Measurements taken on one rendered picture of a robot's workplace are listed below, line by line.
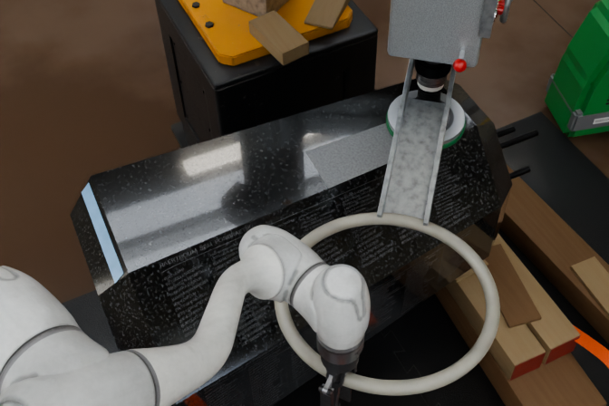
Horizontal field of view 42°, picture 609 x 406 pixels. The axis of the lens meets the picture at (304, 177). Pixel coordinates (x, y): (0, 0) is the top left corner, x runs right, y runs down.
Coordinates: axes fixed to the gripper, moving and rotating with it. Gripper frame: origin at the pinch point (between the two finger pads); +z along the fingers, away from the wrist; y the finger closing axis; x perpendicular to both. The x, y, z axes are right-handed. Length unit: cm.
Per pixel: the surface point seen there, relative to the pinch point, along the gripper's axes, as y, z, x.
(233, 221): 31, 0, 46
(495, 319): 27.3, -10.1, -22.8
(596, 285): 114, 69, -40
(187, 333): 5.9, 14.9, 44.7
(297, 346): 1.4, -10.9, 10.3
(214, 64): 90, 6, 91
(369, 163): 65, -2, 24
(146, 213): 23, 0, 67
